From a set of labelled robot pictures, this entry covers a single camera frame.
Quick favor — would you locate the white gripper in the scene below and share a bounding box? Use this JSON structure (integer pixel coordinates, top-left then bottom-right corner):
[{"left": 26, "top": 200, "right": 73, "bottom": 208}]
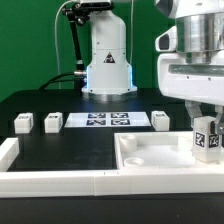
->
[{"left": 157, "top": 51, "right": 224, "bottom": 134}]

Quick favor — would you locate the white square table top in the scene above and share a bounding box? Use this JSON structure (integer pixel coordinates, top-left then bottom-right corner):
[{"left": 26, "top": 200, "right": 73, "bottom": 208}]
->
[{"left": 114, "top": 131, "right": 224, "bottom": 169}]

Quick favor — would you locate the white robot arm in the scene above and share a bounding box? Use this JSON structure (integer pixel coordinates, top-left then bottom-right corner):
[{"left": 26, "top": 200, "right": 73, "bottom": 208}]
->
[{"left": 81, "top": 0, "right": 224, "bottom": 134}]

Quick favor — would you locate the white marker sheet with tags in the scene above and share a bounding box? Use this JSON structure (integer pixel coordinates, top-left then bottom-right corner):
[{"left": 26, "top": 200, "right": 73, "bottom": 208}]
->
[{"left": 65, "top": 112, "right": 151, "bottom": 128}]

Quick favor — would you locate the white U-shaped obstacle fence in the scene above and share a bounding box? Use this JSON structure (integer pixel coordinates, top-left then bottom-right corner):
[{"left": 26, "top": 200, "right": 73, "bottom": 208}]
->
[{"left": 0, "top": 138, "right": 224, "bottom": 198}]

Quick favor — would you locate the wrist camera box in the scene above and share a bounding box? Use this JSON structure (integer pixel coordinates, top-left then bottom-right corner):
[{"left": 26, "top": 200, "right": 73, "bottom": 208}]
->
[{"left": 155, "top": 26, "right": 178, "bottom": 52}]

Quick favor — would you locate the black cable bundle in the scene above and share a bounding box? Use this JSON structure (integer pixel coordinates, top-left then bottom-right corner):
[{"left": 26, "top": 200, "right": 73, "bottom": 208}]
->
[{"left": 38, "top": 71, "right": 88, "bottom": 91}]

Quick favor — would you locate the white cable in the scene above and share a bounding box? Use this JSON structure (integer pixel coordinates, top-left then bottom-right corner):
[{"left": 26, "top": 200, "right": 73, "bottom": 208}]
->
[{"left": 54, "top": 0, "right": 79, "bottom": 89}]

